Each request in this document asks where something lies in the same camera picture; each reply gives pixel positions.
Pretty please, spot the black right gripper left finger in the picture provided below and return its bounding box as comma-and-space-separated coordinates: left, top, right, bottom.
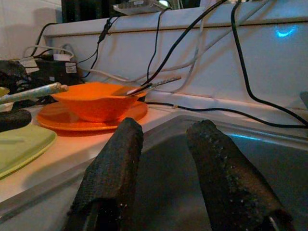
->
64, 117, 144, 231

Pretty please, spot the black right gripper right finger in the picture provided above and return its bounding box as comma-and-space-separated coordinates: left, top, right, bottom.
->
186, 119, 295, 231

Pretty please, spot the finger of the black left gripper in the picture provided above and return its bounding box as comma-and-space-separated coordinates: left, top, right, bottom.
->
0, 108, 32, 132
0, 60, 27, 88

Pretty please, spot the light green plate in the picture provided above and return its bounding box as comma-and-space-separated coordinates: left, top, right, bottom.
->
0, 124, 58, 180

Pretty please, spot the orange round plate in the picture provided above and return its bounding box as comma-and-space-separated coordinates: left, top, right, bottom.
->
36, 101, 149, 132

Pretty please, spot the black power adapter box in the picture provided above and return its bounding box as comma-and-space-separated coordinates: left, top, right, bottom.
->
31, 59, 79, 84

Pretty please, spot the white power plug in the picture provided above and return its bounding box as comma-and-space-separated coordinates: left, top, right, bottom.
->
53, 53, 74, 61

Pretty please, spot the stainless steel sink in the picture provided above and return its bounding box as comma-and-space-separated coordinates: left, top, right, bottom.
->
0, 114, 308, 231

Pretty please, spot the orange bowl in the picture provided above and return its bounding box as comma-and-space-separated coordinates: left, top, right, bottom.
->
51, 81, 147, 123

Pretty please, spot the dark metal chopstick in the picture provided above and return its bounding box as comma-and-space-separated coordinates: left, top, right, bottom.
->
133, 82, 154, 93

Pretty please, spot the white flat device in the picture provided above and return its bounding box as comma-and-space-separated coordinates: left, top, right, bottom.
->
113, 0, 161, 14

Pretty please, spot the knotted black power cable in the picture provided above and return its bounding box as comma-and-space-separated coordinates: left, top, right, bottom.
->
77, 16, 120, 79

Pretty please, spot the thin black power cable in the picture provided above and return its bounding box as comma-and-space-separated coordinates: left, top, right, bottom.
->
146, 7, 171, 82

